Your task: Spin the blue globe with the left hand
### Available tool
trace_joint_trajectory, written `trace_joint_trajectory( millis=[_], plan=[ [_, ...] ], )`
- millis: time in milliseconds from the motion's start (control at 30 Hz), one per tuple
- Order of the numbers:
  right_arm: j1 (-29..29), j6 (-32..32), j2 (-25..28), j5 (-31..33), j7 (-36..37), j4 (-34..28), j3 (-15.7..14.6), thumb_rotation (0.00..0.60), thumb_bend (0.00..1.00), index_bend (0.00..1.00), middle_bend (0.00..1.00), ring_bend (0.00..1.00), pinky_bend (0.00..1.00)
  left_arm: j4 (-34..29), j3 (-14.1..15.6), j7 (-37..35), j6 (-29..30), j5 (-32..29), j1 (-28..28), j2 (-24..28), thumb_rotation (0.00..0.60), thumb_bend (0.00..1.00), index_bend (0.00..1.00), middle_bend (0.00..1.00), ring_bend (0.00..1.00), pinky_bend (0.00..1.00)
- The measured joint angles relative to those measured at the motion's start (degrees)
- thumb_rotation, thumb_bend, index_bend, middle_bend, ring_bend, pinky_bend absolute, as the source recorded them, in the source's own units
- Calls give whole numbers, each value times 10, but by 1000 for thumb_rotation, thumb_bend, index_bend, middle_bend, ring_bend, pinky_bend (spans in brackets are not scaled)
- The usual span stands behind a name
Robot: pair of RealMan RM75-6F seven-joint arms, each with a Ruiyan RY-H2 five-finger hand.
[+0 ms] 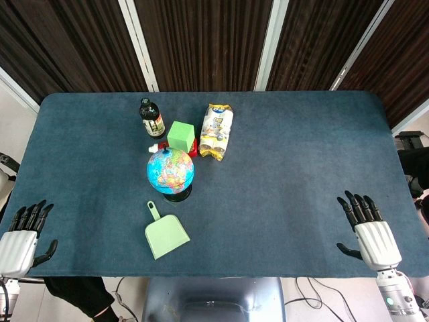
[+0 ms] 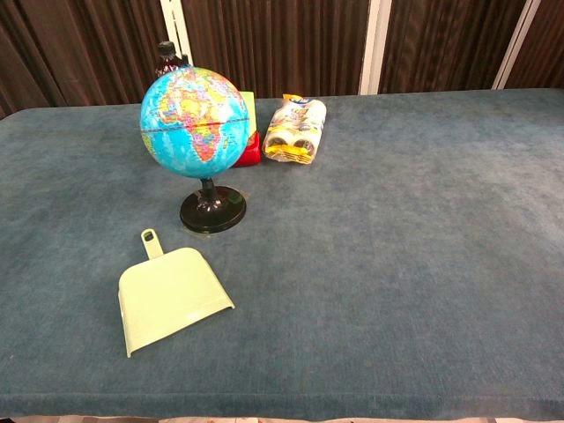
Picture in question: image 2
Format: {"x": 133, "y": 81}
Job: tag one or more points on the white metal frame post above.
{"x": 515, "y": 44}
{"x": 374, "y": 44}
{"x": 178, "y": 26}

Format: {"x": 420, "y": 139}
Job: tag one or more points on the blue world globe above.
{"x": 194, "y": 128}

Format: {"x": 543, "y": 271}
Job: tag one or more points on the dark soda bottle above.
{"x": 167, "y": 57}

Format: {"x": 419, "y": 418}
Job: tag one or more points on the light green plastic dustpan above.
{"x": 169, "y": 295}

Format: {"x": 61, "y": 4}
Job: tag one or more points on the clear pack of tape rolls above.
{"x": 294, "y": 130}

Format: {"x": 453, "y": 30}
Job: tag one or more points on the red and green snack bag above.
{"x": 249, "y": 150}

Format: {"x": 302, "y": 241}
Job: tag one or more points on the blue table cloth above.
{"x": 352, "y": 264}

